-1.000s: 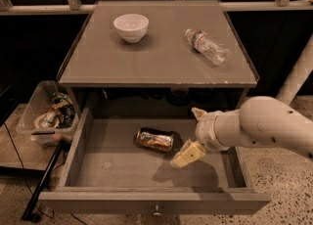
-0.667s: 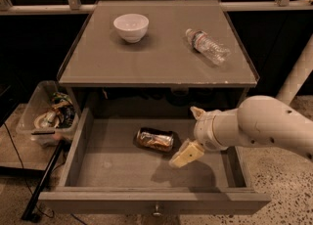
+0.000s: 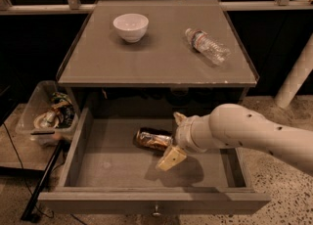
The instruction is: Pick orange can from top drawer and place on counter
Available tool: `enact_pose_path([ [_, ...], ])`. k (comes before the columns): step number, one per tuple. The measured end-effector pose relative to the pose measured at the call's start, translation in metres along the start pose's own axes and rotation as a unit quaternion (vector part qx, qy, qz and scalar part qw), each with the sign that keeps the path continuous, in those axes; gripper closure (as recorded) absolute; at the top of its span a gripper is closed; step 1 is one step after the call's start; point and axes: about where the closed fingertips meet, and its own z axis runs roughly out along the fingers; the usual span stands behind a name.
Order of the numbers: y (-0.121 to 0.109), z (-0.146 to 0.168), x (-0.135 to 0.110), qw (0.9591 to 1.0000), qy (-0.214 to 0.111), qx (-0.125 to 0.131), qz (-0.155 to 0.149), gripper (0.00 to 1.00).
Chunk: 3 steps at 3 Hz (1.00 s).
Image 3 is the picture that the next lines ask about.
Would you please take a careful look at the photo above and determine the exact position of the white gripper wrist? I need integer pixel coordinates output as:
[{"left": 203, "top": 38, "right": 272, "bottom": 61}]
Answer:
[{"left": 156, "top": 112, "right": 215, "bottom": 171}]

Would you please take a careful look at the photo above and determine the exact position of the orange soda can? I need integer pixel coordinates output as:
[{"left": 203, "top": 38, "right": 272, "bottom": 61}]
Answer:
[{"left": 135, "top": 127, "right": 173, "bottom": 151}]

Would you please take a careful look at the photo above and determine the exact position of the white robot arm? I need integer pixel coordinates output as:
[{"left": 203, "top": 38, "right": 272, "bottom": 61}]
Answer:
[{"left": 156, "top": 104, "right": 313, "bottom": 175}]

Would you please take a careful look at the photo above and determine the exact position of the grey cabinet with counter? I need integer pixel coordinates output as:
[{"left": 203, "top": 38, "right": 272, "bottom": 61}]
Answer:
[{"left": 56, "top": 0, "right": 260, "bottom": 119}]

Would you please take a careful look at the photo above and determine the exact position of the open grey top drawer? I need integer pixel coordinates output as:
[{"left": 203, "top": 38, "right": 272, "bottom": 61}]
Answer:
[{"left": 39, "top": 109, "right": 270, "bottom": 215}]

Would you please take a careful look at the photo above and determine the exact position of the metal drawer knob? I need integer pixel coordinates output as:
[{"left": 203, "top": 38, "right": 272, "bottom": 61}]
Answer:
[{"left": 152, "top": 204, "right": 161, "bottom": 217}]

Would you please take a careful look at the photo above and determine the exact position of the clear plastic water bottle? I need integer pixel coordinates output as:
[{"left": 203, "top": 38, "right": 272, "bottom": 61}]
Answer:
[{"left": 185, "top": 28, "right": 231, "bottom": 66}]

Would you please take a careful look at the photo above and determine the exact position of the clutter inside plastic bin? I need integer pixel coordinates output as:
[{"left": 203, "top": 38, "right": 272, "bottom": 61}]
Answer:
[{"left": 33, "top": 92, "right": 75, "bottom": 129}]

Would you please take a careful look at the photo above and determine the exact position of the white ceramic bowl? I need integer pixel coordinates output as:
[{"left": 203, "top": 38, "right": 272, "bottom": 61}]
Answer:
[{"left": 113, "top": 14, "right": 149, "bottom": 43}]

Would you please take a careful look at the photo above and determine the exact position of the clear plastic storage bin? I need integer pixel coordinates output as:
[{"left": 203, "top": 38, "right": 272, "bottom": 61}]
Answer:
[{"left": 16, "top": 80, "right": 78, "bottom": 146}]

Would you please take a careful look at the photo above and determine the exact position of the black metal stand leg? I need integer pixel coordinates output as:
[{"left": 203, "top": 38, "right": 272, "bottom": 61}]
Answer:
[{"left": 21, "top": 140, "right": 65, "bottom": 221}]

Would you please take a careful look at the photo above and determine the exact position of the black cable on floor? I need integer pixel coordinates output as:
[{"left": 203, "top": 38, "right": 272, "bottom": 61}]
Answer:
[{"left": 2, "top": 122, "right": 89, "bottom": 225}]

